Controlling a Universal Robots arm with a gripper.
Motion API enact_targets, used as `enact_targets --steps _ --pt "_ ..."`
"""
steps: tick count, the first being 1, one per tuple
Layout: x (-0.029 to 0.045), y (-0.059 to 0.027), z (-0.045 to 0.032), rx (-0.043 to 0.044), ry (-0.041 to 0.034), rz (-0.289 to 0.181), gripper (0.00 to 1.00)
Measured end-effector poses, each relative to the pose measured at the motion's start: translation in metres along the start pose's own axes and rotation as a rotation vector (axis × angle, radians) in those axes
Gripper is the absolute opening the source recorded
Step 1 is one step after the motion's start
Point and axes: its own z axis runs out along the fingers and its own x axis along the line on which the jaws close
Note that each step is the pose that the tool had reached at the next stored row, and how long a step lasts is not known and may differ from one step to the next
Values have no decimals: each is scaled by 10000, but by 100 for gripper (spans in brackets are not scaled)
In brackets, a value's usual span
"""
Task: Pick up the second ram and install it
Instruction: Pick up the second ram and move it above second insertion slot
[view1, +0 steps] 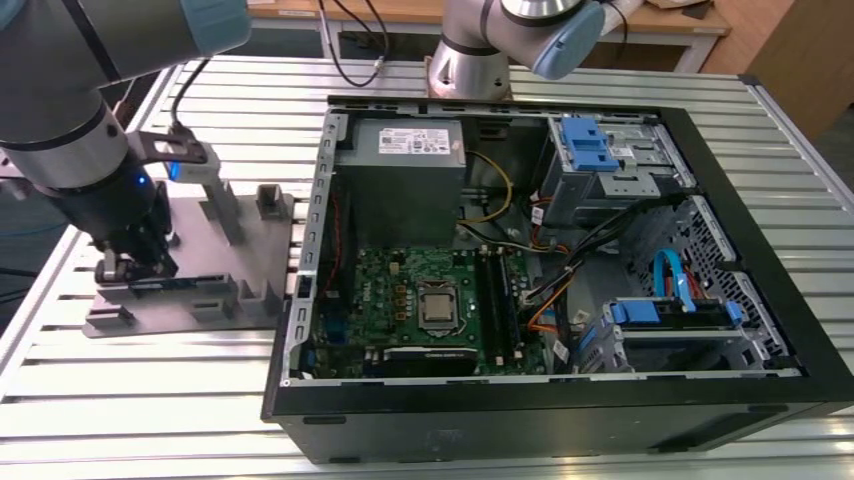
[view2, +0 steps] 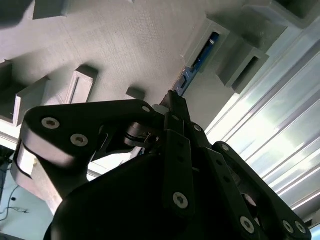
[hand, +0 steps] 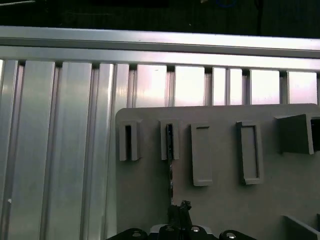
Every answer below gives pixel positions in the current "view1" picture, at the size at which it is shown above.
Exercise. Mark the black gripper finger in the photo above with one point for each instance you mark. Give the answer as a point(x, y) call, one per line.
point(153, 262)
point(113, 267)

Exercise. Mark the dark RAM stick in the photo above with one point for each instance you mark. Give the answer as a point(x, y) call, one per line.
point(512, 310)
point(189, 285)

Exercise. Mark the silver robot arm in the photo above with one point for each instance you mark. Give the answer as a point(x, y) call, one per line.
point(53, 100)

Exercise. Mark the black RAM slot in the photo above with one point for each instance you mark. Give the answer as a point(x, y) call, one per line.
point(488, 310)
point(500, 310)

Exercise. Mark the grey parts rack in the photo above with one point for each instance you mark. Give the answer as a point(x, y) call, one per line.
point(200, 235)

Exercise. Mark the green motherboard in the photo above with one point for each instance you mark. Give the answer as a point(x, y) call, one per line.
point(387, 280)

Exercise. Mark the grey power supply unit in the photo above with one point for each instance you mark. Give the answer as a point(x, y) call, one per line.
point(400, 190)

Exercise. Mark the silver CPU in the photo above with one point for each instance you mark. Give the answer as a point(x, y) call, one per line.
point(437, 306)

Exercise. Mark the CPU socket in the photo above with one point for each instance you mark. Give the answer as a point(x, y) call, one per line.
point(433, 331)

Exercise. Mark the black graphics card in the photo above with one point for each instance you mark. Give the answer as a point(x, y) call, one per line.
point(429, 362)

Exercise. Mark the black open PC case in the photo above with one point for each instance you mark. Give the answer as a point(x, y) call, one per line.
point(533, 420)

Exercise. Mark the blue drive carrier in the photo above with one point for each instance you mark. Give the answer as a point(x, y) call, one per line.
point(587, 150)

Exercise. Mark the silver drive cage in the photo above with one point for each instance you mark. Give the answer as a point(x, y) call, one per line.
point(627, 190)

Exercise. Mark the blue disk carrier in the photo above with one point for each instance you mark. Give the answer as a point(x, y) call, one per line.
point(640, 312)

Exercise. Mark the silver disk bay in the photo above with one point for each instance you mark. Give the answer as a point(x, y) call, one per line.
point(687, 345)

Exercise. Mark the wooden cabinet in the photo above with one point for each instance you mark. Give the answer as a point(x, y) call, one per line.
point(800, 60)

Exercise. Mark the wooden desk white frame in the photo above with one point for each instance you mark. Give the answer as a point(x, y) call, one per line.
point(667, 20)

